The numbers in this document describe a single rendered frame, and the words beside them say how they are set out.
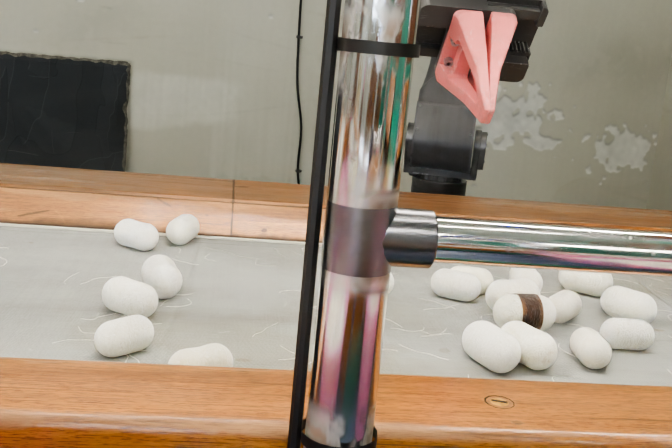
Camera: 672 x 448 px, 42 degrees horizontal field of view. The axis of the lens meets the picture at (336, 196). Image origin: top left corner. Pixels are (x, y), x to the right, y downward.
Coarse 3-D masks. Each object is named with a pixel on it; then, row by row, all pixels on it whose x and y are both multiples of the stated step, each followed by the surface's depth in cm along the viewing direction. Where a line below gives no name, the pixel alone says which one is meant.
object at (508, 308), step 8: (504, 296) 51; (512, 296) 50; (544, 296) 51; (496, 304) 50; (504, 304) 50; (512, 304) 50; (520, 304) 50; (544, 304) 50; (552, 304) 51; (496, 312) 50; (504, 312) 50; (512, 312) 50; (520, 312) 50; (544, 312) 50; (552, 312) 50; (496, 320) 50; (504, 320) 50; (512, 320) 50; (520, 320) 50; (544, 320) 50; (552, 320) 50; (544, 328) 50
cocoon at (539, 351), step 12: (516, 324) 46; (516, 336) 45; (528, 336) 45; (540, 336) 44; (528, 348) 44; (540, 348) 44; (552, 348) 44; (528, 360) 44; (540, 360) 44; (552, 360) 44
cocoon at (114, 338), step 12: (108, 324) 41; (120, 324) 41; (132, 324) 42; (144, 324) 42; (96, 336) 41; (108, 336) 41; (120, 336) 41; (132, 336) 41; (144, 336) 42; (96, 348) 41; (108, 348) 41; (120, 348) 41; (132, 348) 42; (144, 348) 42
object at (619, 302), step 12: (612, 288) 55; (624, 288) 55; (600, 300) 55; (612, 300) 54; (624, 300) 54; (636, 300) 53; (648, 300) 53; (612, 312) 55; (624, 312) 54; (636, 312) 53; (648, 312) 53
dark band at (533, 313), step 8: (520, 296) 50; (528, 296) 50; (536, 296) 51; (528, 304) 50; (536, 304) 50; (528, 312) 50; (536, 312) 50; (528, 320) 50; (536, 320) 50; (536, 328) 50
